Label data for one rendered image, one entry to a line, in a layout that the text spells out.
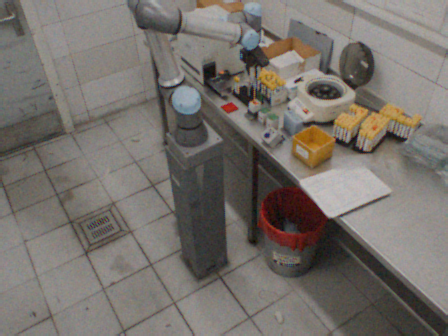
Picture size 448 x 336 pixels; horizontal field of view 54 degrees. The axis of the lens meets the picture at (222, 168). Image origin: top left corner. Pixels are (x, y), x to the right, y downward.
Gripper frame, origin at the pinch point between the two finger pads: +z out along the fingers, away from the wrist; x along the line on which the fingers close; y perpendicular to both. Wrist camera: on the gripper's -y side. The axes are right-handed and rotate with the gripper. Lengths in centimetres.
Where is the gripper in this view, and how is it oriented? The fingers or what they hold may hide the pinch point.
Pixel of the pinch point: (254, 80)
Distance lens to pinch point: 211.4
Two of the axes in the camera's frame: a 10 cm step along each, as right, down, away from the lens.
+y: -5.4, -5.6, 6.3
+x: -8.4, 3.9, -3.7
